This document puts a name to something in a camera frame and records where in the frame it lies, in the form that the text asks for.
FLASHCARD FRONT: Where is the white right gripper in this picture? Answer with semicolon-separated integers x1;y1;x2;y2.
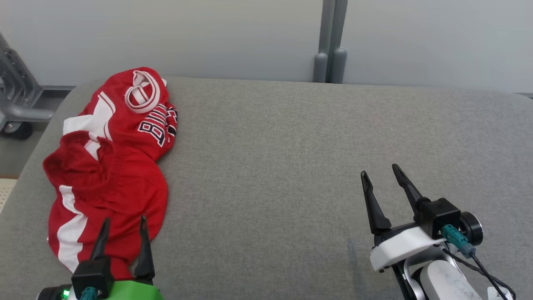
361;164;447;272

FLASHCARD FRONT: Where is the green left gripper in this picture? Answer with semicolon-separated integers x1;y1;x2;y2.
90;215;165;300

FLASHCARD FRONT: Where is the red shorts white stripe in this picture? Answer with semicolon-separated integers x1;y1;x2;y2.
43;130;169;280

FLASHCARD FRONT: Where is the red basketball jersey shirt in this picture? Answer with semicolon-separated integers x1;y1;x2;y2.
62;67;179;162

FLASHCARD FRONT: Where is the beige textured mat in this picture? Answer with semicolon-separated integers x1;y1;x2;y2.
0;177;18;213

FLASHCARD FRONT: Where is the white cable label tag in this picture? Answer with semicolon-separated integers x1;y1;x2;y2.
487;287;513;300

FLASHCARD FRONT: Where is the grey partition post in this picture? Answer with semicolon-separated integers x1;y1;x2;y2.
313;0;348;84

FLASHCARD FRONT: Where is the grey metal wheeled frame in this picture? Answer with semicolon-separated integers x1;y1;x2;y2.
0;33;75;140

